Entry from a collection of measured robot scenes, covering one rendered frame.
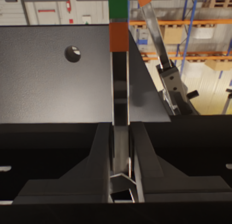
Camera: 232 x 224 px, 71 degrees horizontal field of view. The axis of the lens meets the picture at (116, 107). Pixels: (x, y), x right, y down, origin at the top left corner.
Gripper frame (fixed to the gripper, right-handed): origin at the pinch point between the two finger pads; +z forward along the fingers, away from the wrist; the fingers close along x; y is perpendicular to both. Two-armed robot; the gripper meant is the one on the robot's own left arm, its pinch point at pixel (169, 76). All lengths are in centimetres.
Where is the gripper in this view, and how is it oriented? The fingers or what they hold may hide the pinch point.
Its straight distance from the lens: 28.1
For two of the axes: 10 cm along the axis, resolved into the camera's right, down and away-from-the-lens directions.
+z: -4.5, -5.9, -6.7
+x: 1.2, 7.0, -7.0
